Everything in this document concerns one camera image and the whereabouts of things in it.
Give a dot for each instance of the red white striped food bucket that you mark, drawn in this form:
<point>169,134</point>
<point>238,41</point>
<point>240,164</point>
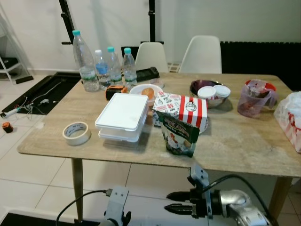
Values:
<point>188,110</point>

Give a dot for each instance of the small clear water bottle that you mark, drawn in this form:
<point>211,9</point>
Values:
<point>114,70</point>
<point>129,70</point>

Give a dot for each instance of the large clear water bottle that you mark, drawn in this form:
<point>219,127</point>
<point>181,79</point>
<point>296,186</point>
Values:
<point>86,70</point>

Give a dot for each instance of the orange fruit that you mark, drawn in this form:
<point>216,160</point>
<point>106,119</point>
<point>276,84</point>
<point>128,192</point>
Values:
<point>148,92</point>

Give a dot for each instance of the orange black tape measure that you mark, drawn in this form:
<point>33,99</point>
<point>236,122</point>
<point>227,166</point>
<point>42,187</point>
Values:
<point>115,92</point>

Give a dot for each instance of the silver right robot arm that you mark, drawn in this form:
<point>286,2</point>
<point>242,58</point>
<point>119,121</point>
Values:
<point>235,202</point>

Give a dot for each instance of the white bowl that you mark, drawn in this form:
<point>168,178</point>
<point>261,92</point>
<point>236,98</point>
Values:
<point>136,89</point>

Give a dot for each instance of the black ribbed wall panel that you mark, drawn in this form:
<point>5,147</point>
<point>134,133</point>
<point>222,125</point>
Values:
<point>258,59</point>

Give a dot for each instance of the masking tape roll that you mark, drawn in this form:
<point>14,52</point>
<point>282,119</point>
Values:
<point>77,140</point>

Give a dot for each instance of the black stand pole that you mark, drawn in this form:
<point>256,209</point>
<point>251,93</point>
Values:
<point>67,21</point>
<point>152,19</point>

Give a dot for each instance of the black floor mat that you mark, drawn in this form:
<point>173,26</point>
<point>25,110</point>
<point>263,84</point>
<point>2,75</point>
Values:
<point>47,92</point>

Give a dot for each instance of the purple measuring jug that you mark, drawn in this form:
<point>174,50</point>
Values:
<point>254,103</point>

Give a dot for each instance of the white foam food box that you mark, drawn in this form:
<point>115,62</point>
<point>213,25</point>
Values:
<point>122,113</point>

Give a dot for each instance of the black remote control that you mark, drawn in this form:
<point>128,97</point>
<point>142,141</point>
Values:
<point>148,74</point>

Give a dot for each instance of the white plastic bag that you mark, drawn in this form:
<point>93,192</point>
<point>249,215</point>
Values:
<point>289,122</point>

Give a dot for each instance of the white metal rack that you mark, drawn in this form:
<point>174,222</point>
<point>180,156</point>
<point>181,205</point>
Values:
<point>9,63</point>

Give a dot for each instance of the metal bowl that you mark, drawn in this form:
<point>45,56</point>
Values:
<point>200,86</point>

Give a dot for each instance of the small orange black object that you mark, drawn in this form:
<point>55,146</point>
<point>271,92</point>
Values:
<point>7,127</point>

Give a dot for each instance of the light wooden dining table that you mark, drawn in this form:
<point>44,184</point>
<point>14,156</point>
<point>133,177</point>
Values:
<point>225,141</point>

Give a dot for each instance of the small blue-label water bottle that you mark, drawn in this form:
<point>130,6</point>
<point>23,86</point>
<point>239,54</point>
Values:
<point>102,69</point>

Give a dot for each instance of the white plastic chair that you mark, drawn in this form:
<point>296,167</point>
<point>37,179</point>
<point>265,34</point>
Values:
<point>202,54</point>
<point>151,56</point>

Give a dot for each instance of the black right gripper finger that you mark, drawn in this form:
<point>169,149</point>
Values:
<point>181,209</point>
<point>181,195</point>

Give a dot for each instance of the green snack bag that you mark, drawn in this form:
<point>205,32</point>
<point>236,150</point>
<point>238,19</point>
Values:
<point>176,136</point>

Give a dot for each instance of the white lidded cup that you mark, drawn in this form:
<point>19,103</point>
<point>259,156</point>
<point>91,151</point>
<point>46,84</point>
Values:
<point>206,92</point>
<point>222,91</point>

